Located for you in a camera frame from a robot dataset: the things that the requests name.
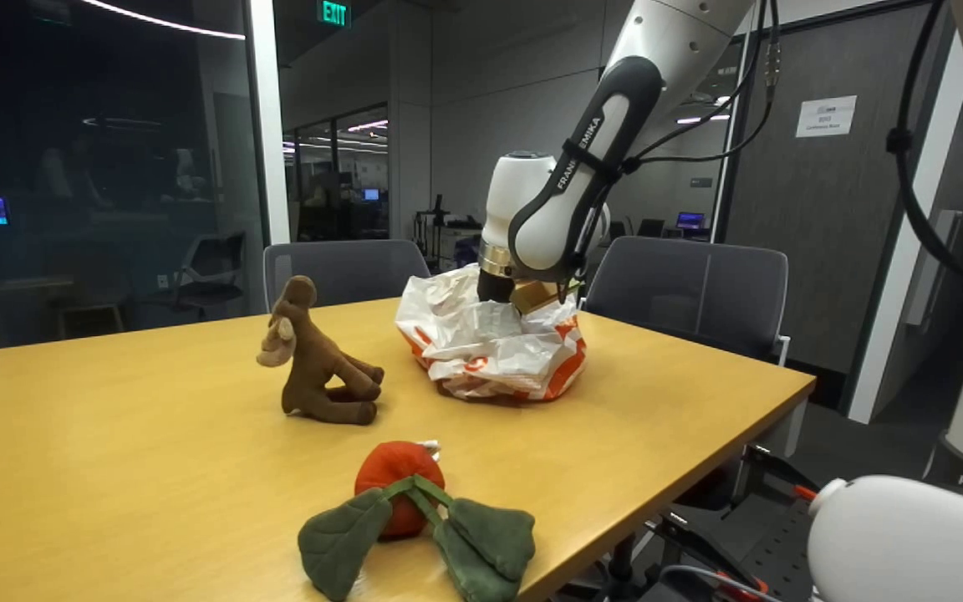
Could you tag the grey office chair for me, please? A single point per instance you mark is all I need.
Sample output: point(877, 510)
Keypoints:
point(343, 269)
point(722, 295)

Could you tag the red plush tomato toy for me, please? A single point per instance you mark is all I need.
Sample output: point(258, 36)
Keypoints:
point(400, 492)

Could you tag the orange white plastic bag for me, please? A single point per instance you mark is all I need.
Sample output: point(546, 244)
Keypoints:
point(487, 348)

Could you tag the grey office chair middle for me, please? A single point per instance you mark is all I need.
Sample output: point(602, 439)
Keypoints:
point(343, 269)

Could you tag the brown plush moose toy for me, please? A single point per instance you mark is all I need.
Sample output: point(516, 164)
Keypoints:
point(324, 383)

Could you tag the grey office chair right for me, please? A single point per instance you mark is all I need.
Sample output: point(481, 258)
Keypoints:
point(722, 295)

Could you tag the white paper door sign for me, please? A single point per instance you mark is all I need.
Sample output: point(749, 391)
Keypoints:
point(828, 119)

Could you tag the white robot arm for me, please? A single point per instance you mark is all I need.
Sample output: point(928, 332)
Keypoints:
point(541, 211)

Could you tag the green exit sign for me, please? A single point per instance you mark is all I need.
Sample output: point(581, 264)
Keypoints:
point(336, 12)

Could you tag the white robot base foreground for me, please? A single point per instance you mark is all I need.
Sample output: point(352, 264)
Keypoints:
point(885, 540)

